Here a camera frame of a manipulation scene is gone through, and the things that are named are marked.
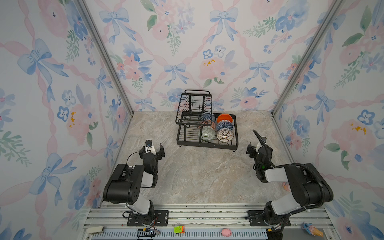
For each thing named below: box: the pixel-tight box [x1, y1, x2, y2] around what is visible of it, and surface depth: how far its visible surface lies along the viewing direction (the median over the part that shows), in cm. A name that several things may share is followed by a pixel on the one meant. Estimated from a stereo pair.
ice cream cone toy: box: [301, 222, 324, 237], surface depth 71 cm
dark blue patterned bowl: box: [216, 119, 234, 131], surface depth 109 cm
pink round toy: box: [221, 228, 232, 237], surface depth 71 cm
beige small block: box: [87, 226, 104, 234], surface depth 71 cm
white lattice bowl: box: [216, 128, 235, 142], surface depth 105 cm
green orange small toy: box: [174, 225, 185, 234], surface depth 71 cm
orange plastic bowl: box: [217, 113, 233, 124], surface depth 109 cm
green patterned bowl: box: [201, 126, 216, 141], surface depth 105 cm
